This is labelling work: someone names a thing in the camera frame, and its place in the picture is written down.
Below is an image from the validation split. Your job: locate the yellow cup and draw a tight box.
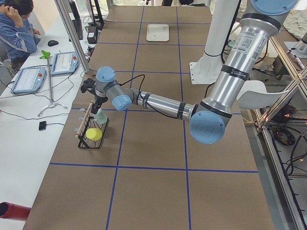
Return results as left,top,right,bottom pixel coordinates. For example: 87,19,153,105
85,128,103,141

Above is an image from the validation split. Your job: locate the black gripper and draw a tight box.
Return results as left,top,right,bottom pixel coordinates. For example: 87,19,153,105
91,95,107,115

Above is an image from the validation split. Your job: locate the white chair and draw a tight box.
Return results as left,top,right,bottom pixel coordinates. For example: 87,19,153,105
236,80,290,109

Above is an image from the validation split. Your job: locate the red cylinder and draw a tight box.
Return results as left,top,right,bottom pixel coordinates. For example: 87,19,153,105
0,202,31,221

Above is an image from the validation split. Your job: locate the teach pendant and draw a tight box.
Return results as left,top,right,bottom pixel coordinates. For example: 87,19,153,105
50,52,80,76
11,67,46,94

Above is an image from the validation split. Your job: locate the black wire cup rack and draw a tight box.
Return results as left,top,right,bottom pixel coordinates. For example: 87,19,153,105
75,101,109,150

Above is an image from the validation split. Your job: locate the black computer mouse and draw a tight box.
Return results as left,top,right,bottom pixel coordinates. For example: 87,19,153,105
47,40,59,47

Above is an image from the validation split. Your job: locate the aluminium frame post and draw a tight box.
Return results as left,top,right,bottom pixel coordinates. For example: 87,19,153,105
54,0,90,73

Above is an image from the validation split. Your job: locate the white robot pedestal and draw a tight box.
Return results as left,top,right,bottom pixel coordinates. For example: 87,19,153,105
189,0,241,84

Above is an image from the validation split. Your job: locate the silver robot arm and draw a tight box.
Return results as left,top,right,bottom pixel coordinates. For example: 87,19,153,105
91,0,296,144

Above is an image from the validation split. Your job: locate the person in blue jacket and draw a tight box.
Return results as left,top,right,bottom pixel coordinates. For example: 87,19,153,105
0,0,41,63

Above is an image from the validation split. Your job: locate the black box with label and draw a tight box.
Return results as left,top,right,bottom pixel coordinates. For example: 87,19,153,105
87,26,98,44

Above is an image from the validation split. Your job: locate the light green cup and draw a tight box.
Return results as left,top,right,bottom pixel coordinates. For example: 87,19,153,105
93,108,108,125

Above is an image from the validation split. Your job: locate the small black puck device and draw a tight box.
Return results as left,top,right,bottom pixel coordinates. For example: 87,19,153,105
38,121,47,131

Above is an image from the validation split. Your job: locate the far teach pendant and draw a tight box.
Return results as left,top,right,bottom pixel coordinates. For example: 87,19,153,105
50,52,80,76

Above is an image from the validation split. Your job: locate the metal stand with green clip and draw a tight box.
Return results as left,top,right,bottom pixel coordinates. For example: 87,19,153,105
37,50,68,117

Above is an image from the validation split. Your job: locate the black keyboard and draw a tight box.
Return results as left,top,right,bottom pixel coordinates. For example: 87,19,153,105
71,19,83,40

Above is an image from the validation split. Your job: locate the near teach pendant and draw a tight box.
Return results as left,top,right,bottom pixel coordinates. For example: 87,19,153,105
11,67,46,94

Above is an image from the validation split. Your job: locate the cream rabbit tray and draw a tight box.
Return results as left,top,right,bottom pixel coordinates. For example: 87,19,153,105
146,24,169,42

